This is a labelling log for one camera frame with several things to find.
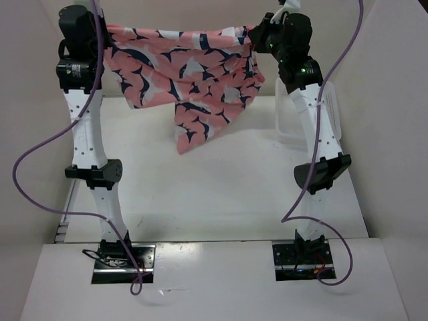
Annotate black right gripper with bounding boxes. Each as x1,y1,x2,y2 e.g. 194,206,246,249
247,11,288,62

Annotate pink shark print shorts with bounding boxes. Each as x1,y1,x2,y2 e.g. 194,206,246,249
104,25,265,154

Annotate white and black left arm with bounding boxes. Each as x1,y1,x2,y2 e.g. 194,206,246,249
56,1,134,268

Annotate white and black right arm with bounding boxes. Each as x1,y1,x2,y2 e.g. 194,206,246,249
249,12,351,263

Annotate white plastic basket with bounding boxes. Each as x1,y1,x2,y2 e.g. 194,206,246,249
275,78,342,147

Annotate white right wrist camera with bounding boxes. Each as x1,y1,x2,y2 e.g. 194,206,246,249
270,0,301,24

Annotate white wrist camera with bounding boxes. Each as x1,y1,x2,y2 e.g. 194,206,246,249
270,0,301,24
73,0,99,7

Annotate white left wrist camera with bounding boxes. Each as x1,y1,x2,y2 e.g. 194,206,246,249
73,0,99,7

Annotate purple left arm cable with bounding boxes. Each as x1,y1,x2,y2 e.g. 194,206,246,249
12,0,148,297

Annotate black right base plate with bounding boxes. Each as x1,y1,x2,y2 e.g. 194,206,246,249
272,240,336,282

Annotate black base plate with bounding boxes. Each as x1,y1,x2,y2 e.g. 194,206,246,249
82,243,156,285
272,240,336,282

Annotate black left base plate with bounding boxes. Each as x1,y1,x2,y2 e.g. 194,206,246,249
82,243,156,285

